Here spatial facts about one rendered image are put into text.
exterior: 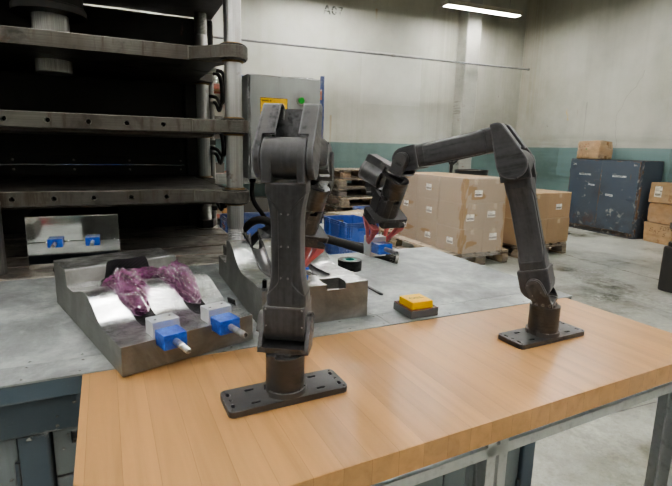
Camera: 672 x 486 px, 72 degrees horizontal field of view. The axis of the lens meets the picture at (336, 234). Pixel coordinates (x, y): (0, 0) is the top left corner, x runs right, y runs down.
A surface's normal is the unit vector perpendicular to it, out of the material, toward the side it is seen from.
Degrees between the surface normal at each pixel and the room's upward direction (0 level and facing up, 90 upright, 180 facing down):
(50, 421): 90
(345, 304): 90
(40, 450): 90
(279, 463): 0
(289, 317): 92
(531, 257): 77
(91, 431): 0
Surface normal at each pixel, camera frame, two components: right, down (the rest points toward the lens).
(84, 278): 0.66, -0.06
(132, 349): 0.66, 0.15
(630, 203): -0.92, 0.05
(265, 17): 0.36, 0.18
